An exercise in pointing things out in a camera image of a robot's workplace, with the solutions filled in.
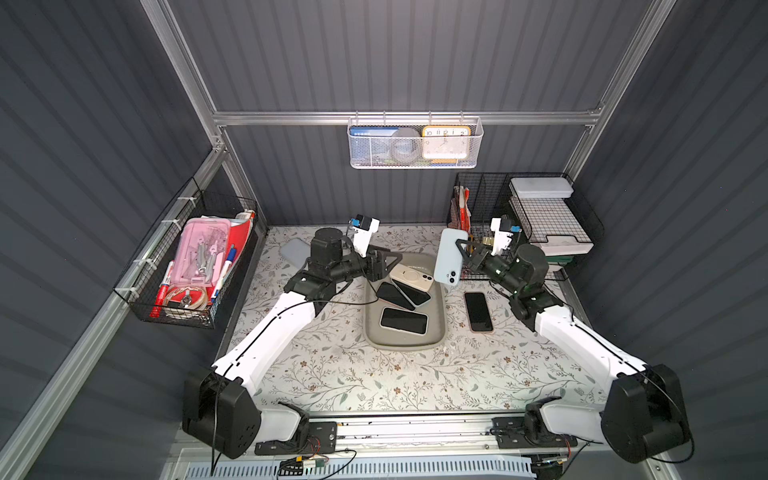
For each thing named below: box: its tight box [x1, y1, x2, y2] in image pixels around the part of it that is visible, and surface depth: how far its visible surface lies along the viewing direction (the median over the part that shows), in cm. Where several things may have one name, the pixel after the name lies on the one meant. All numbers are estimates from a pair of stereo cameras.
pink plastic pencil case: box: [171, 217, 231, 287], surface depth 73 cm
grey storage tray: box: [364, 252, 447, 350], surface depth 96 cm
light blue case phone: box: [434, 228, 468, 287], surface depth 80 cm
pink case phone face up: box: [376, 281, 415, 311], surface depth 101 cm
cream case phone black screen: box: [379, 306, 429, 336], surface depth 96 cm
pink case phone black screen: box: [464, 292, 494, 334], surface depth 98 cm
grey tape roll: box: [391, 127, 423, 163], surface depth 89 cm
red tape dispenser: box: [165, 287, 207, 310], surface depth 67 cm
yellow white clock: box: [421, 125, 471, 163], surface depth 90 cm
